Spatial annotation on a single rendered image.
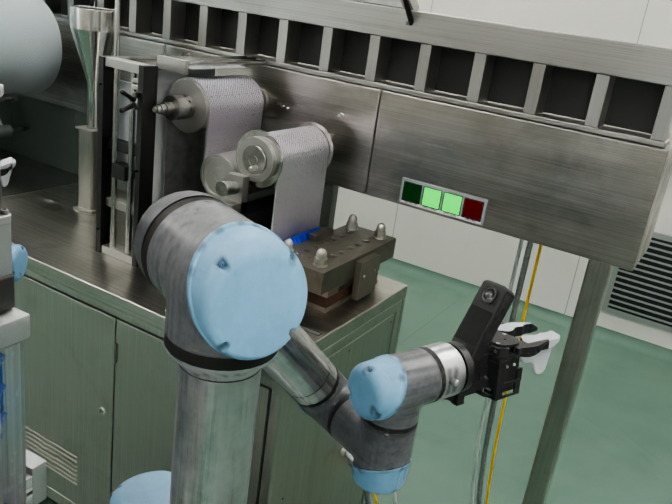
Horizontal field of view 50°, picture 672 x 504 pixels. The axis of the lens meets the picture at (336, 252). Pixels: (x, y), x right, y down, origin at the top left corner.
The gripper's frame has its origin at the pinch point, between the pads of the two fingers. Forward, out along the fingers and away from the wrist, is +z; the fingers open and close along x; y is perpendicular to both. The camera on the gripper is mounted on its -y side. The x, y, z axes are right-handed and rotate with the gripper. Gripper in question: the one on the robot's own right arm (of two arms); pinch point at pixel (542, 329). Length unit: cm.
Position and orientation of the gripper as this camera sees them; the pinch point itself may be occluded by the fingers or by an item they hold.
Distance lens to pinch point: 115.1
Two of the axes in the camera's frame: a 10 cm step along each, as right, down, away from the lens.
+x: 6.0, 2.2, -7.7
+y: -0.5, 9.7, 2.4
